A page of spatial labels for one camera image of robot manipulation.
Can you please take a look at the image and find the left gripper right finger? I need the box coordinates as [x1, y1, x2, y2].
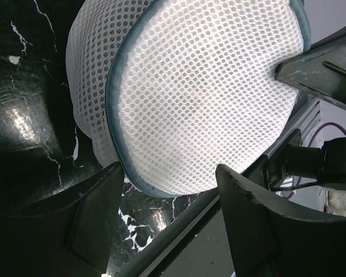
[216, 164, 346, 276]

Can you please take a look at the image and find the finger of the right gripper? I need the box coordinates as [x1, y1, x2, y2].
[275, 27, 346, 110]

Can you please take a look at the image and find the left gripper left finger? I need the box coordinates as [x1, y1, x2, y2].
[0, 162, 124, 276]

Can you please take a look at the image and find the white mesh laundry bag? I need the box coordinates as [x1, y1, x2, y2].
[66, 1, 311, 198]

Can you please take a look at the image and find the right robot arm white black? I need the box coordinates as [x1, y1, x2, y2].
[263, 27, 346, 192]

